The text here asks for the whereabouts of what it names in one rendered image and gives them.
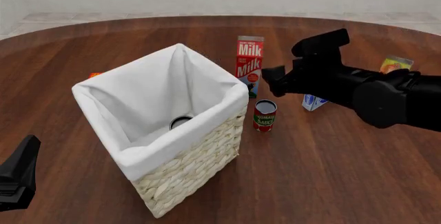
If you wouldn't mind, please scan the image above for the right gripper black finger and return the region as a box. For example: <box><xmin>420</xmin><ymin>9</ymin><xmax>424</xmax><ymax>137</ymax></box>
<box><xmin>261</xmin><ymin>65</ymin><xmax>287</xmax><ymax>98</ymax></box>
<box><xmin>291</xmin><ymin>28</ymin><xmax>351</xmax><ymax>59</ymax></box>

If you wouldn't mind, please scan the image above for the yellow and green food box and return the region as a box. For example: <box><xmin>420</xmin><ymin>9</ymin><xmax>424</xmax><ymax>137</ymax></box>
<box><xmin>380</xmin><ymin>54</ymin><xmax>413</xmax><ymax>74</ymax></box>

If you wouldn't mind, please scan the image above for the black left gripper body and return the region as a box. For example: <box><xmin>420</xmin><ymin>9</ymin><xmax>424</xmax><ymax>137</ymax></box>
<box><xmin>0</xmin><ymin>182</ymin><xmax>37</xmax><ymax>212</ymax></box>

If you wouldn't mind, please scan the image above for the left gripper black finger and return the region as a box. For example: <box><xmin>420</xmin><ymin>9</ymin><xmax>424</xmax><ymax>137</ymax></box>
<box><xmin>0</xmin><ymin>134</ymin><xmax>42</xmax><ymax>187</ymax></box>

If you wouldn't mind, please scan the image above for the small blue and white box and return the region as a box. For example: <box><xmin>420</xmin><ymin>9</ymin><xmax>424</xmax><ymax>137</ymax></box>
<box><xmin>302</xmin><ymin>94</ymin><xmax>330</xmax><ymax>112</ymax></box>

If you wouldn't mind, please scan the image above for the dark-topped soup tin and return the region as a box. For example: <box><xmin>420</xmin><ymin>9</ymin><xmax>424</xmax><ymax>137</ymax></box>
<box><xmin>169</xmin><ymin>114</ymin><xmax>195</xmax><ymax>131</ymax></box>

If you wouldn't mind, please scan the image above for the red tomato sauce tin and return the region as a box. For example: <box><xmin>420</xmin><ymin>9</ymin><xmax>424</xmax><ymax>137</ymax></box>
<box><xmin>253</xmin><ymin>99</ymin><xmax>278</xmax><ymax>133</ymax></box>

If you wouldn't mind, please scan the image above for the red and white milk carton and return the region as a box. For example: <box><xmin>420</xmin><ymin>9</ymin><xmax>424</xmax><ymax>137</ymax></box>
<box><xmin>235</xmin><ymin>35</ymin><xmax>265</xmax><ymax>99</ymax></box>

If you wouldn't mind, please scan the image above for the white-lined pale wicker basket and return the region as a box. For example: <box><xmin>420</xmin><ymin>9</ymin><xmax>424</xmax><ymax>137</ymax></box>
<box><xmin>71</xmin><ymin>42</ymin><xmax>249</xmax><ymax>219</ymax></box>

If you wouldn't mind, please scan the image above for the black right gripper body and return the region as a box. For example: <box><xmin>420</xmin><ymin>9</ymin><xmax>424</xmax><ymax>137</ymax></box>
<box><xmin>280</xmin><ymin>50</ymin><xmax>347</xmax><ymax>97</ymax></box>

